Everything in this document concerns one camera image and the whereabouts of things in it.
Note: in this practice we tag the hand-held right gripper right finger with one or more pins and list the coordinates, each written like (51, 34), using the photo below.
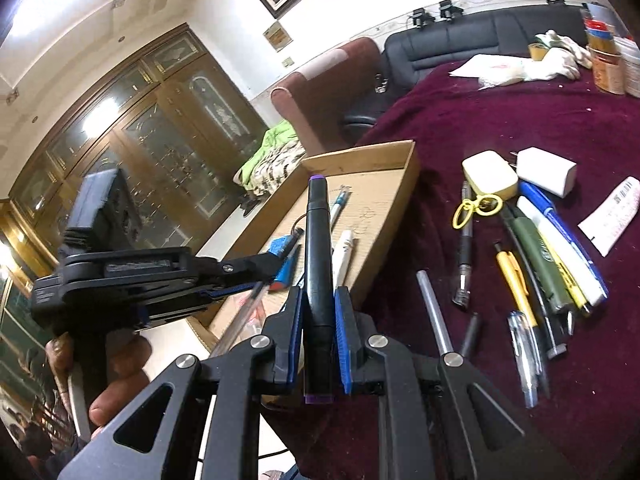
(345, 340)

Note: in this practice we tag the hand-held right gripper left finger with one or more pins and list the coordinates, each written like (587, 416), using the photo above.
(299, 330)

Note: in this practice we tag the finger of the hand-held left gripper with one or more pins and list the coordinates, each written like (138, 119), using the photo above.
(279, 249)
(235, 288)

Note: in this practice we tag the clear ballpoint pen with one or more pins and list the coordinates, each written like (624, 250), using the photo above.
(240, 317)

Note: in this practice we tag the black marker purple caps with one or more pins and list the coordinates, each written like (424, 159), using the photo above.
(317, 260)

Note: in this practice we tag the shallow cardboard box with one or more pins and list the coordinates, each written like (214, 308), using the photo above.
(370, 195)

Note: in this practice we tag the black grip gel pen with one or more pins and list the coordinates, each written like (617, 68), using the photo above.
(462, 260)

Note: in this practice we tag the person's left hand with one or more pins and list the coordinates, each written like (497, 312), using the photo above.
(125, 362)

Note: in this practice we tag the blue pen orange end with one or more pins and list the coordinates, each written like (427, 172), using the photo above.
(287, 265)

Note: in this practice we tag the white pen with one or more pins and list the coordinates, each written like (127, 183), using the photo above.
(344, 255)

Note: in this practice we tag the teal grey pen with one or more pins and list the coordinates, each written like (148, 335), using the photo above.
(339, 205)

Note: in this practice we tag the patterned beige blanket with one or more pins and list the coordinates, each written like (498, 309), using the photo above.
(272, 165)

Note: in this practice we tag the silver grey pen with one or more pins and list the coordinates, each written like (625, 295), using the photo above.
(434, 310)

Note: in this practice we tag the green blanket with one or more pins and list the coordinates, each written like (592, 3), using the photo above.
(272, 137)

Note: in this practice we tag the golden pillar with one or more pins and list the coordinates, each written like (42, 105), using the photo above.
(15, 240)

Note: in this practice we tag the dark grey pen cap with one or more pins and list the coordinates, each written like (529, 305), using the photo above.
(470, 335)

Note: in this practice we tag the brown armchair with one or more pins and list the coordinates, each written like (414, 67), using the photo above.
(320, 105)

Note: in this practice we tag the clear retractable pen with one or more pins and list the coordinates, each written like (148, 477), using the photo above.
(525, 360)

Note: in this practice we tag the green pen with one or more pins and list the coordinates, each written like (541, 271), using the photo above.
(542, 260)

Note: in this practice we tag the white yellow earbud case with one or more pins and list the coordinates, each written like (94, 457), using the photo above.
(487, 172)

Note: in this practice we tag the slim yellow pen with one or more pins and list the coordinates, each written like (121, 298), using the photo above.
(567, 280)

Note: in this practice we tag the white marker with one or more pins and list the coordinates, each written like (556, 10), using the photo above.
(565, 255)

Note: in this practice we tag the maroon tablecloth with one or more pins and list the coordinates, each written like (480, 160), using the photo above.
(500, 125)

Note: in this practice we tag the white charger adapter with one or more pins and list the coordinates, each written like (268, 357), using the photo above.
(545, 170)

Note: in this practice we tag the black clamp device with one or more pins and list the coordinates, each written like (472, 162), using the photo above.
(422, 16)
(450, 9)

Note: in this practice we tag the black leather sofa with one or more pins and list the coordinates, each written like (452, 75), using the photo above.
(450, 35)

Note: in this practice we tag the clear plastic bag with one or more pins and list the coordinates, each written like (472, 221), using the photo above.
(502, 76)

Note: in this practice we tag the white printed label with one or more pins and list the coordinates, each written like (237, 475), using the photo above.
(612, 215)

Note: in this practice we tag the tape roll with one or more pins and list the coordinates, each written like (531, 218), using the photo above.
(539, 51)

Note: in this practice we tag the white gloves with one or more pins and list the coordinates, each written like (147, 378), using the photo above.
(555, 60)

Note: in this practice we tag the white plastic jar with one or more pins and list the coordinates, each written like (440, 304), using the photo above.
(631, 67)

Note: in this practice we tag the wall socket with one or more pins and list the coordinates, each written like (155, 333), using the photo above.
(288, 62)

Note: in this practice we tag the small yellow wall plaque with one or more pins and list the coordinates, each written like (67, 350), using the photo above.
(277, 35)

